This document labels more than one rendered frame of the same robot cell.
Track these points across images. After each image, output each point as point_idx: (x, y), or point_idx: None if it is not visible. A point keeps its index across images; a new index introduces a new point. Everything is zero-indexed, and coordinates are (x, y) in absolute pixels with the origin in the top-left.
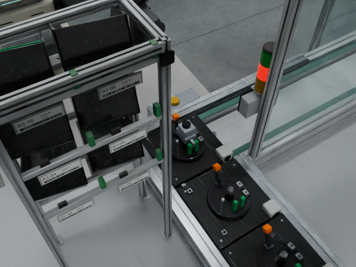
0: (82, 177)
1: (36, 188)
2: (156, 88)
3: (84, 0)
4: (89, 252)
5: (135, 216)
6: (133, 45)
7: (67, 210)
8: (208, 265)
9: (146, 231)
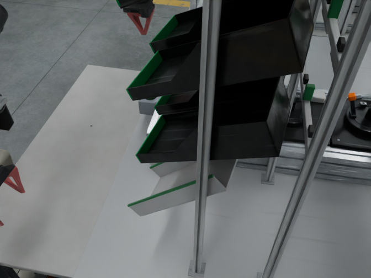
0: (287, 100)
1: (276, 135)
2: (110, 95)
3: (1, 20)
4: (236, 247)
5: (229, 189)
6: (144, 5)
7: (168, 236)
8: (332, 164)
9: (250, 191)
